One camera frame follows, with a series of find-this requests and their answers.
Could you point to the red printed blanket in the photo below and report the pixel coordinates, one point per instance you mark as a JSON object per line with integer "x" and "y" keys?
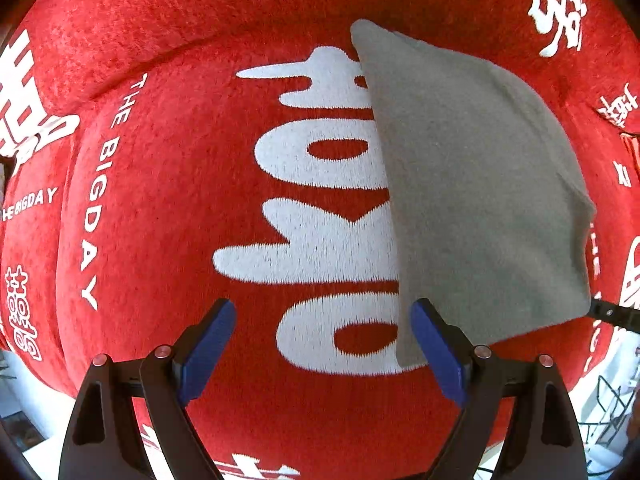
{"x": 200, "y": 160}

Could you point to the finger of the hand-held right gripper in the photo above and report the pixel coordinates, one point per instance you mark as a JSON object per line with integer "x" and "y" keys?
{"x": 615, "y": 314}

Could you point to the grey small garment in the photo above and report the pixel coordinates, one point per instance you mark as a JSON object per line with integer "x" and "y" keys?
{"x": 475, "y": 185}

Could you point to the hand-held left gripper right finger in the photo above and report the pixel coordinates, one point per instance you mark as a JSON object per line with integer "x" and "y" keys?
{"x": 440, "y": 347}

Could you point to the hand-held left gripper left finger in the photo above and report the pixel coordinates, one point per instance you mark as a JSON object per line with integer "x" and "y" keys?
{"x": 207, "y": 342}

